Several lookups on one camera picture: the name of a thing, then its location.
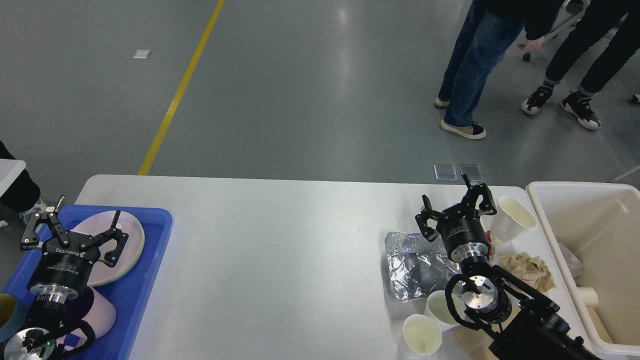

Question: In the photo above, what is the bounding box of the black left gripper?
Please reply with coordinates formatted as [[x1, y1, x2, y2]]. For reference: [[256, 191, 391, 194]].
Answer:
[[20, 195, 130, 302]]

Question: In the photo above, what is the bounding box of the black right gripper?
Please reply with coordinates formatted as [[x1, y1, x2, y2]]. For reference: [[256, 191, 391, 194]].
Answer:
[[414, 174, 498, 263]]

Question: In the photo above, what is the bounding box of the pink plate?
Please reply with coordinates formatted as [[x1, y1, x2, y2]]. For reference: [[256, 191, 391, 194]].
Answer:
[[71, 210, 146, 287]]

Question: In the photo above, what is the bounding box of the pink mug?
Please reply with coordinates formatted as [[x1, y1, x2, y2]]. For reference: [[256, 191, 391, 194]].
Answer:
[[55, 285, 117, 351]]

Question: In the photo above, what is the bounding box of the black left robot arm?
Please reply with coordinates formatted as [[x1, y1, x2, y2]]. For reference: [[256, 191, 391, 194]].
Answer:
[[1, 195, 129, 360]]

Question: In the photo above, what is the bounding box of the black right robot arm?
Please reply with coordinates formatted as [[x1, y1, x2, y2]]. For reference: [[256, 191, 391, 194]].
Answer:
[[414, 174, 597, 360]]

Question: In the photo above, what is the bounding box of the small red object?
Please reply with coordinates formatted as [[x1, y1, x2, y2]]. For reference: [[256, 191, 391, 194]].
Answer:
[[485, 230, 495, 256]]

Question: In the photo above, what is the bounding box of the left metal floor plate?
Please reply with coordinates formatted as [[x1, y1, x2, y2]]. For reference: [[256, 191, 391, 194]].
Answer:
[[433, 164, 458, 182]]

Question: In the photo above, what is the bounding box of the metal floor plate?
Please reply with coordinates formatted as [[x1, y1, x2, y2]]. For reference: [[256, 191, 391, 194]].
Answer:
[[433, 164, 458, 182], [458, 164, 485, 182]]

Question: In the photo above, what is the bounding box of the yellow-green plate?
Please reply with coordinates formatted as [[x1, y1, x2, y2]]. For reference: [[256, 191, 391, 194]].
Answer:
[[92, 223, 146, 286]]

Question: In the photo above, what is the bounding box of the right metal floor plate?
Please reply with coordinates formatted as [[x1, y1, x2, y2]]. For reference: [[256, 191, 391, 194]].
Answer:
[[458, 164, 485, 182]]

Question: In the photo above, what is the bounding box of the white sneaker at left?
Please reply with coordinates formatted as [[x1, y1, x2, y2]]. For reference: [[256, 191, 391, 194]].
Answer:
[[19, 196, 48, 224]]

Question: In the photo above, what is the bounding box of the tipped white paper cup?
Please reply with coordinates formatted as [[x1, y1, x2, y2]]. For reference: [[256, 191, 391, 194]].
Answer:
[[487, 195, 538, 244]]

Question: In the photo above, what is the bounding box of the crumpled aluminium foil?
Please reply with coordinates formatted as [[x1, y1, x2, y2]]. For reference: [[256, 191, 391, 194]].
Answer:
[[384, 231, 460, 303]]

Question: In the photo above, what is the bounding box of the blue plastic tray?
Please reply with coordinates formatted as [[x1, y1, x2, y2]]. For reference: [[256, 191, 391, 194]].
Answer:
[[1, 205, 173, 360]]

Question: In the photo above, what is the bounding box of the dark teal cup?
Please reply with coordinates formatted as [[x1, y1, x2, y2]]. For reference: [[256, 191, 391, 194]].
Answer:
[[0, 292, 29, 343]]

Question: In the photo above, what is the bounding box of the crumpled brown paper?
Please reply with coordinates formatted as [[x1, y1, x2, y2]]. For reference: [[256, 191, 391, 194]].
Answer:
[[499, 251, 556, 293]]

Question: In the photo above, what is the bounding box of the white paper cup behind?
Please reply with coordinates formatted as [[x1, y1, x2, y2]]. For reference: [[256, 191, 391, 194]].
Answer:
[[423, 290, 460, 332]]

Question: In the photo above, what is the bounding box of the white side table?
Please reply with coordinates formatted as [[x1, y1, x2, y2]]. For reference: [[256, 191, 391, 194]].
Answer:
[[0, 158, 26, 196]]

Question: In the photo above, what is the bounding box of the clear plastic wrap in bin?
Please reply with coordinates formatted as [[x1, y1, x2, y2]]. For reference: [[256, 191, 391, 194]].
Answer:
[[558, 243, 585, 279]]

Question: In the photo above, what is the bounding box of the white paper cup front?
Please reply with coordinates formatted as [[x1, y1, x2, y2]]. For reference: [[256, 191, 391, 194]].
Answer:
[[398, 314, 442, 360]]

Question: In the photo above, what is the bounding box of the brown paper sheet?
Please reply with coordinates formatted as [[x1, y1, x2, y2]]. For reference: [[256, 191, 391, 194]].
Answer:
[[452, 325, 498, 360]]

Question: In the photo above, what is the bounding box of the cream plastic bin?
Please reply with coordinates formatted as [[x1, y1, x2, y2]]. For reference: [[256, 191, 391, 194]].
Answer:
[[526, 181, 640, 357]]

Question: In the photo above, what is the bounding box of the paper cup in bin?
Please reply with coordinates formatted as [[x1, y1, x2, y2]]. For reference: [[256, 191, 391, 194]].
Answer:
[[576, 285, 600, 309]]

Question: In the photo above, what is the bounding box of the person in blue jeans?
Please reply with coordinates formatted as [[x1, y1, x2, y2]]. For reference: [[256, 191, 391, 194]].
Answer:
[[434, 0, 563, 141]]

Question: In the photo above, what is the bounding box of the white floor label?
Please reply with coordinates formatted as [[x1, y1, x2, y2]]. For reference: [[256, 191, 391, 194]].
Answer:
[[132, 48, 152, 60]]

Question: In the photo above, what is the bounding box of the white office chair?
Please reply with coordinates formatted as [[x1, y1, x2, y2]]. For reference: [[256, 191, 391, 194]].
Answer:
[[521, 0, 617, 62]]

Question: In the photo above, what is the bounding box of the person in black trousers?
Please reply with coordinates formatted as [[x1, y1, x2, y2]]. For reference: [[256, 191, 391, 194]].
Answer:
[[521, 0, 640, 130]]

